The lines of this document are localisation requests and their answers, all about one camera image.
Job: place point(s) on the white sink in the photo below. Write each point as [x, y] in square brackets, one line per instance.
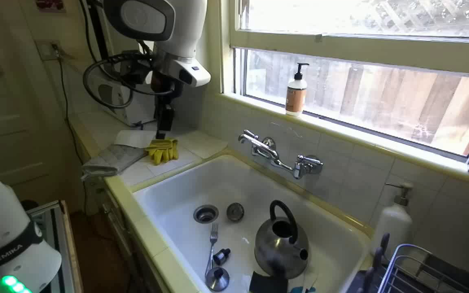
[185, 203]

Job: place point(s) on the round metal lid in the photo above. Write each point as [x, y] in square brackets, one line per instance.
[217, 280]

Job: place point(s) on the white soap dispenser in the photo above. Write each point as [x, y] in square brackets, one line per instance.
[394, 228]

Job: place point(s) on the window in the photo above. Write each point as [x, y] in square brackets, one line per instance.
[364, 49]

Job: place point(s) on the metal fork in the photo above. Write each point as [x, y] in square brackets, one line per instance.
[213, 238]

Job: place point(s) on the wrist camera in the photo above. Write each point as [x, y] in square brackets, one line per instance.
[134, 69]

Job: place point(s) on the chrome tap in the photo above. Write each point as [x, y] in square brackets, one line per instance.
[273, 156]

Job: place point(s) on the grey folded cloth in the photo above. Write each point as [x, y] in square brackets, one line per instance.
[112, 159]

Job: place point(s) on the black sponge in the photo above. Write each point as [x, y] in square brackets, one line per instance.
[268, 283]

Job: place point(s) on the black kitchen utensil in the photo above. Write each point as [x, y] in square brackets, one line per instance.
[383, 246]

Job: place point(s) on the small dark bottle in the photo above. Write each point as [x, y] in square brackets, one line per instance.
[221, 256]

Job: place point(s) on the white countertop appliance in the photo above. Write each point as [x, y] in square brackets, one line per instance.
[110, 95]

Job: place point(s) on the yellow rubber gloves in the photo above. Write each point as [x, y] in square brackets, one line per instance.
[162, 149]

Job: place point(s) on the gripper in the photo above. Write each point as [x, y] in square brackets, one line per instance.
[166, 87]

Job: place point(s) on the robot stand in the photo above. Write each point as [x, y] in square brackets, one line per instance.
[66, 244]

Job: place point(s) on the white paper sheet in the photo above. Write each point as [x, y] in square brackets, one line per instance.
[134, 138]

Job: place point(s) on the metal drain plug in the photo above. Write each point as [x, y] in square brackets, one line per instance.
[235, 212]

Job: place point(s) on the pump bottle with brown label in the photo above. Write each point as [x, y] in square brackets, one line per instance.
[296, 95]

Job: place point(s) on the black drying mat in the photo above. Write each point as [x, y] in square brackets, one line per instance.
[458, 274]

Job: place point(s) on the wall socket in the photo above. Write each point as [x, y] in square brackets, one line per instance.
[46, 50]

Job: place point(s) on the red wall sign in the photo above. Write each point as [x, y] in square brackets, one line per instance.
[50, 4]

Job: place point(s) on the blue item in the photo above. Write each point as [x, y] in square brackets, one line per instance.
[301, 289]

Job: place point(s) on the white door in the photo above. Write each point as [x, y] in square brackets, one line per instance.
[10, 106]

